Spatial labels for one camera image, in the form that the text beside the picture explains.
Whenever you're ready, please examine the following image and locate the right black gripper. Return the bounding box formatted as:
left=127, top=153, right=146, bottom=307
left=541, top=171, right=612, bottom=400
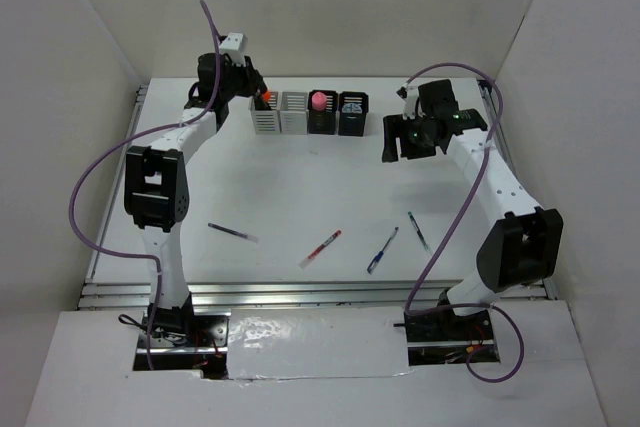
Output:
left=382, top=112, right=438, bottom=162

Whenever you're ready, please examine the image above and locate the left black slotted container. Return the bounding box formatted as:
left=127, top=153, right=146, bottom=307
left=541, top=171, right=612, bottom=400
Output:
left=307, top=90, right=338, bottom=135

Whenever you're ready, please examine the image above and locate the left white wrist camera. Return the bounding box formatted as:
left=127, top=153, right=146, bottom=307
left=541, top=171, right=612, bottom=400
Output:
left=219, top=33, right=248, bottom=67

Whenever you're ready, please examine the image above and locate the black slotted container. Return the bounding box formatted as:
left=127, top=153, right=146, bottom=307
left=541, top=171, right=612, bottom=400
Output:
left=307, top=90, right=338, bottom=135
left=338, top=91, right=369, bottom=137

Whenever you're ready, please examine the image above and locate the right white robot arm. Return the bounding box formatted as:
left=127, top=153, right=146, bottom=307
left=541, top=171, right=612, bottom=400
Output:
left=382, top=80, right=564, bottom=340

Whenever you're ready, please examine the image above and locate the pink cap glue bottle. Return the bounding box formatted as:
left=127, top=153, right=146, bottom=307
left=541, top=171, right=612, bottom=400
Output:
left=311, top=91, right=329, bottom=112

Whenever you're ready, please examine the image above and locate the dark purple pen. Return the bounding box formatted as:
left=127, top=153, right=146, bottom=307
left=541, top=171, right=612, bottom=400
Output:
left=207, top=223, right=259, bottom=244

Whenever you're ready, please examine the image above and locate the green pen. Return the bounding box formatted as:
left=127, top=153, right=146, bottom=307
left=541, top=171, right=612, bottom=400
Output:
left=407, top=211, right=433, bottom=256

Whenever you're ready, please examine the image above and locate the blue pen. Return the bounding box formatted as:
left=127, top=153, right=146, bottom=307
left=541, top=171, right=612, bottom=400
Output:
left=366, top=227, right=399, bottom=275

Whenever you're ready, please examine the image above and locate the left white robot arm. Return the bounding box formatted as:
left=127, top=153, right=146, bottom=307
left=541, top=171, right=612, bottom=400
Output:
left=124, top=53, right=267, bottom=346

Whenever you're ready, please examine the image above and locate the blue glue bottle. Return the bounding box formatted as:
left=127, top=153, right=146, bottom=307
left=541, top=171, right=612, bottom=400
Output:
left=341, top=102, right=363, bottom=115

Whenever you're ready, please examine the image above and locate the white taped cover panel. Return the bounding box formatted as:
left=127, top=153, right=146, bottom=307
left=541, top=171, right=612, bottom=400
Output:
left=227, top=307, right=410, bottom=380

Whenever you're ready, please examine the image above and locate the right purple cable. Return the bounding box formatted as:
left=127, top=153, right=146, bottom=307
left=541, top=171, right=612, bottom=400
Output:
left=403, top=62, right=525, bottom=384

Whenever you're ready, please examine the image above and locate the left white slotted container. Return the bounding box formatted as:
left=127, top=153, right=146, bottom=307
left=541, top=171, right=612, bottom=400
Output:
left=249, top=91, right=281, bottom=135

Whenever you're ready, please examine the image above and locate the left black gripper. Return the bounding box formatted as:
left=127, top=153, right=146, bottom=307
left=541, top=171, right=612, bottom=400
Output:
left=220, top=55, right=264, bottom=101

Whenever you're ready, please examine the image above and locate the aluminium frame rail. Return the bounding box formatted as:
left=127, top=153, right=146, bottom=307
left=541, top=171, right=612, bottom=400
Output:
left=76, top=77, right=561, bottom=313

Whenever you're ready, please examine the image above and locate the white slotted container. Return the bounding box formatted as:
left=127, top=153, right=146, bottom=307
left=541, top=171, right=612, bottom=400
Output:
left=279, top=91, right=308, bottom=135
left=249, top=91, right=281, bottom=135

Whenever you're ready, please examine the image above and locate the red pen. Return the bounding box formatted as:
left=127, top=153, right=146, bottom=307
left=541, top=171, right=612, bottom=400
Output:
left=299, top=230, right=342, bottom=269

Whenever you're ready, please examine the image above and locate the orange highlighter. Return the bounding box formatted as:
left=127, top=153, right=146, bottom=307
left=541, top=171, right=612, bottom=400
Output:
left=254, top=90, right=271, bottom=111

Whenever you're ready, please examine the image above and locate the right black slotted container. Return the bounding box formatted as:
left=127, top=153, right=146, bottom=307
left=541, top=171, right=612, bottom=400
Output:
left=338, top=91, right=369, bottom=137

